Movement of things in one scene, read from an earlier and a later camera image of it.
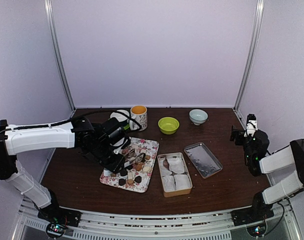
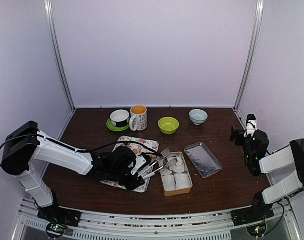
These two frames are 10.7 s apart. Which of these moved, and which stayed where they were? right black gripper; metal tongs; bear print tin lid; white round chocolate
Moved: white round chocolate; metal tongs
Stayed: bear print tin lid; right black gripper
